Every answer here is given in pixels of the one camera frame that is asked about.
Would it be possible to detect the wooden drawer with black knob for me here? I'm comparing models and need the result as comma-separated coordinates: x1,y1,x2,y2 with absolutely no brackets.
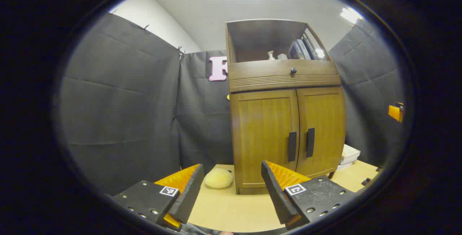
228,61,342,93

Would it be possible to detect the wooden double-door shoe cabinet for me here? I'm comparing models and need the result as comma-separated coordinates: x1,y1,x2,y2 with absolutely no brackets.
226,19,347,195

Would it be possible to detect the pale yellow sponge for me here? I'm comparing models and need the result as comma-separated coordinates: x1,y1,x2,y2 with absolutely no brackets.
204,168,234,188

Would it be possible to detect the dark upright book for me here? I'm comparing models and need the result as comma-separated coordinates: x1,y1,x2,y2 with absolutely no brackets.
303,37,320,60

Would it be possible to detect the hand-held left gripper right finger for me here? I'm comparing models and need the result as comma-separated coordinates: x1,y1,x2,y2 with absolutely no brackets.
261,160,356,230

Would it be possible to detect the blue-grey upright book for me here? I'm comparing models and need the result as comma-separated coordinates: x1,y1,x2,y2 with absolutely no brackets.
289,41,306,60

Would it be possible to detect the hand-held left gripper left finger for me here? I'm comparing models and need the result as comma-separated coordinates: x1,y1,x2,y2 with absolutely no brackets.
112,164,205,232

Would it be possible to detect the wooden cabinet door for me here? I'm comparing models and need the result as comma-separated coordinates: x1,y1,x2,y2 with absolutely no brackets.
296,86,346,178
231,90,300,188

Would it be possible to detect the ceiling light panel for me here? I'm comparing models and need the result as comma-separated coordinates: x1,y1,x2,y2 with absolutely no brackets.
340,7,363,24

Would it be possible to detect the beige cover book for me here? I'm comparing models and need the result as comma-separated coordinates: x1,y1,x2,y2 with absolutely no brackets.
342,144,361,160

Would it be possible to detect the black backdrop cloth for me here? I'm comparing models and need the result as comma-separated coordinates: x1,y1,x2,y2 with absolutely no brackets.
60,13,406,196

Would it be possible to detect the grey upright book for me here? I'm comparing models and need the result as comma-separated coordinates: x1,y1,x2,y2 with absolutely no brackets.
297,39,311,60

